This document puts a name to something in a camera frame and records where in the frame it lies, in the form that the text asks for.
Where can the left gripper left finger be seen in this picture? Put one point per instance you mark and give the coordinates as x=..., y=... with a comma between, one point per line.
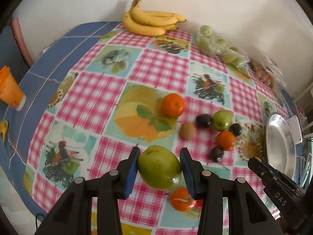
x=71, y=214

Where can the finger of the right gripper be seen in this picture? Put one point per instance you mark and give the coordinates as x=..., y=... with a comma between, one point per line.
x=289, y=198

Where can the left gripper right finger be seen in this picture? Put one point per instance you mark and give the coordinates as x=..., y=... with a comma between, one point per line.
x=247, y=212

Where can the orange tangerine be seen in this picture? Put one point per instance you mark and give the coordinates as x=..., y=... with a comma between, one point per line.
x=225, y=140
x=173, y=105
x=182, y=201

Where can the dark plum front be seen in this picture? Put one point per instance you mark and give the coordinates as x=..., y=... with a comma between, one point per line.
x=216, y=154

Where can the dark plum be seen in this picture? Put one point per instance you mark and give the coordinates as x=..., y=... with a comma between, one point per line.
x=216, y=154
x=203, y=121
x=235, y=129

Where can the small green apple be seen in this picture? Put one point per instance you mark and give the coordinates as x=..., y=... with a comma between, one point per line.
x=221, y=120

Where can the large green mango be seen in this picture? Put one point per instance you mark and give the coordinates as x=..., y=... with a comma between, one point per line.
x=159, y=168

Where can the brown kiwi fruit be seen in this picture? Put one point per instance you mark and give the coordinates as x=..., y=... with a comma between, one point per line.
x=187, y=130

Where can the bag of green fruits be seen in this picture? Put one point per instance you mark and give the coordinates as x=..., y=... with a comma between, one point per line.
x=214, y=44

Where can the silver metal tray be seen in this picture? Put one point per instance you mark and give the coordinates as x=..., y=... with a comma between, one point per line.
x=281, y=151

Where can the bag of brown longans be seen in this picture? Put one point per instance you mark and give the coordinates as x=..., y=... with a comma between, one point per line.
x=267, y=71

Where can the orange plastic cup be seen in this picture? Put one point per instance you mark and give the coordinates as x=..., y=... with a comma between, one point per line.
x=10, y=92

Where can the checkered picture tablecloth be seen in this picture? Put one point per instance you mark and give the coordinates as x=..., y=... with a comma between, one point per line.
x=110, y=101

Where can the blue under cloth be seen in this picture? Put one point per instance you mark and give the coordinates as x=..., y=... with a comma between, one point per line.
x=38, y=84

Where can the banana bunch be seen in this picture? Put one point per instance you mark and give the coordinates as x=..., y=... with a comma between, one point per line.
x=151, y=23

